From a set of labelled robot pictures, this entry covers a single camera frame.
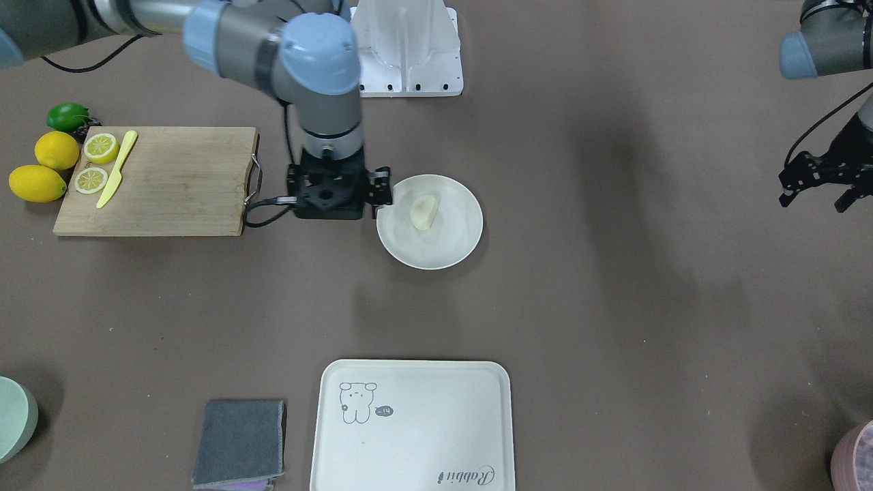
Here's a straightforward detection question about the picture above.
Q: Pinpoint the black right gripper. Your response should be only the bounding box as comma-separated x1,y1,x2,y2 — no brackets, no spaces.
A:
286,149,394,220

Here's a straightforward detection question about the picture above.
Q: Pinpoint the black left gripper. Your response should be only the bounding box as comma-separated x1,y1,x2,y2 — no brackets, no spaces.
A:
779,113,872,213

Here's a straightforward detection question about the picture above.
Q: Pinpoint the pale green round plate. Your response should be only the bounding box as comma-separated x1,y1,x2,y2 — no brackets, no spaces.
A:
376,174,484,270

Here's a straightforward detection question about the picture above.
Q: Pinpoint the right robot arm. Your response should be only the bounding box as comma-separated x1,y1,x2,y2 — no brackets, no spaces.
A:
1,1,393,220

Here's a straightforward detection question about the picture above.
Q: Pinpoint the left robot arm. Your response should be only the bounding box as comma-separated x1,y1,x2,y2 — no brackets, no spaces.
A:
778,1,872,213

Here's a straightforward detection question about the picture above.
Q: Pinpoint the cream rabbit tray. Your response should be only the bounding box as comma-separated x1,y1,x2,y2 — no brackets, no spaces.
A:
310,359,516,490

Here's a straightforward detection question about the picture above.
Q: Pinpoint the wooden cutting board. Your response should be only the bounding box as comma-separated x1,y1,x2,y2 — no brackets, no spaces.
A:
53,125,258,237

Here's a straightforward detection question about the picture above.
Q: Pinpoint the yellow plastic knife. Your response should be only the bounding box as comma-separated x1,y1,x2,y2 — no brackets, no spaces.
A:
95,130,139,209

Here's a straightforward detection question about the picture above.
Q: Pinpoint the lemon half upper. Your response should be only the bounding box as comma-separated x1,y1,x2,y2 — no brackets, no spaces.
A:
83,132,121,165

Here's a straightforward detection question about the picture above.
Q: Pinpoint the lemon half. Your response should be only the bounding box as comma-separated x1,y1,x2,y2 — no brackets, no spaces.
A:
83,132,121,165
72,167,109,195

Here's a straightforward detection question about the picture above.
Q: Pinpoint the grey folded cloth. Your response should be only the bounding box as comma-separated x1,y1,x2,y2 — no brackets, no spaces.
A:
192,399,286,490

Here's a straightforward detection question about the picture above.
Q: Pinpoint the lemon half lower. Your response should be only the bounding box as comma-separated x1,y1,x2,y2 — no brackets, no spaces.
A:
72,167,109,195

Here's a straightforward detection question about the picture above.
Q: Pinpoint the green lime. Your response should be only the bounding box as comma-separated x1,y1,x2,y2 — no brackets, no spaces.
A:
46,102,91,133

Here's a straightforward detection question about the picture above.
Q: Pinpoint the whole yellow lemon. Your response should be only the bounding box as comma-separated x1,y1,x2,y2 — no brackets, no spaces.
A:
33,131,79,170
8,165,68,204

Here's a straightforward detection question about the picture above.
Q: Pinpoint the mint green bowl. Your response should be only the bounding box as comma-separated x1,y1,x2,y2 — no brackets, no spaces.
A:
1,376,40,464

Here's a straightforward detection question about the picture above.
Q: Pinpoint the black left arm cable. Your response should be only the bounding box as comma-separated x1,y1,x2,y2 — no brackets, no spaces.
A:
784,82,873,171

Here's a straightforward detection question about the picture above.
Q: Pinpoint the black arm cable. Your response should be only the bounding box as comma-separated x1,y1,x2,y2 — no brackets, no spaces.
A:
784,82,873,171
243,102,301,229

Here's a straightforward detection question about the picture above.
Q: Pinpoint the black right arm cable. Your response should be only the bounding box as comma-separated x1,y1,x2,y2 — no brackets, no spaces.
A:
243,102,301,229

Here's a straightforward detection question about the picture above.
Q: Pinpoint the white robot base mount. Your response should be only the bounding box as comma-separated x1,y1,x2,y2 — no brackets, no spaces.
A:
351,1,464,98

